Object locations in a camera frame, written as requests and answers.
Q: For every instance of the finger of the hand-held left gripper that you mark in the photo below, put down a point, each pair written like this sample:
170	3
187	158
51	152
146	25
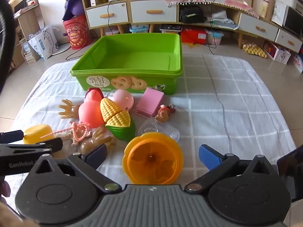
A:
11	136
47	145

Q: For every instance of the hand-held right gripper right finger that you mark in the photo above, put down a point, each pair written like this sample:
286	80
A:
209	157

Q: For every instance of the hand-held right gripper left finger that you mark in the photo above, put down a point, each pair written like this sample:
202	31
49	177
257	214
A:
97	155

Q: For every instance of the amber rabbit toy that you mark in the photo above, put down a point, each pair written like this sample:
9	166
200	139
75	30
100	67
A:
94	141

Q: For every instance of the beige toy hand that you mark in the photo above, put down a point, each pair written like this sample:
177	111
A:
67	110

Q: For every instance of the toy corn cob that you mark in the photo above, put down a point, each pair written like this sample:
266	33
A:
116	118

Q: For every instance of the orange round toy lid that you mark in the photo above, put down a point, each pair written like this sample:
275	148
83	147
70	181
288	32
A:
151	160

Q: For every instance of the clear plastic case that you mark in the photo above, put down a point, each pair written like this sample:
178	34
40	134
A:
156	127

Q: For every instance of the green plastic box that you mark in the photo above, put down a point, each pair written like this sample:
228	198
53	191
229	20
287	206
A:
132	52

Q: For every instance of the person's left hand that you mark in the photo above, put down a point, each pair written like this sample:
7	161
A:
4	189

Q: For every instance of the pink plastic stick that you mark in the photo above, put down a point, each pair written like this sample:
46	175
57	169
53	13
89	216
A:
56	132

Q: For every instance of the pink pig toy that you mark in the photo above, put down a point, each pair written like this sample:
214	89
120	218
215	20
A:
90	111

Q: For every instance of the tan fuzzy sleeve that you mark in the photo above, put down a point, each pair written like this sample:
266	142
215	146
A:
7	215

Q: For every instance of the pink ball with holes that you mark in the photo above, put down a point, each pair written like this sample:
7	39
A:
123	99

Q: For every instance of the small brown figurine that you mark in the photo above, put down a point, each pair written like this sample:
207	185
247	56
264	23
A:
163	113

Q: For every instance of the pink block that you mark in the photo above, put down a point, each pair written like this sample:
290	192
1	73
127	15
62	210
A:
150	101

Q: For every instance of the black phone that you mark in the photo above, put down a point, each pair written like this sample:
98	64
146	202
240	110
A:
291	170

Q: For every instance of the white paper bag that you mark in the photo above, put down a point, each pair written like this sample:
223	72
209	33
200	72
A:
43	43

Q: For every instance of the wooden bookshelf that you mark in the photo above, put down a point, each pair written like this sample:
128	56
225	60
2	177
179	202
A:
23	23

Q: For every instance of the red bucket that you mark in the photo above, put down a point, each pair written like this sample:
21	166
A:
77	35

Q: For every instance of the yellow egg tray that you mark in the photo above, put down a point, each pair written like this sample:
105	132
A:
254	50

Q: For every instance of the clear box blue lid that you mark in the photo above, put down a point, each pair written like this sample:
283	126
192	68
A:
214	37

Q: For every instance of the red box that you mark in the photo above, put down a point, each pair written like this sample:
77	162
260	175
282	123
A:
194	35

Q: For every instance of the white printed box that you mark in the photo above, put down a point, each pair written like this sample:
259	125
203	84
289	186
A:
281	54

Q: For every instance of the blue plastic box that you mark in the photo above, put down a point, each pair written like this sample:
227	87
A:
139	29

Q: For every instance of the purple bag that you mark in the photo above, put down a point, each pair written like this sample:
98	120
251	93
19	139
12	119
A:
75	7

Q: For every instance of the black bag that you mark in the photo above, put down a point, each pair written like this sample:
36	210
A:
191	14

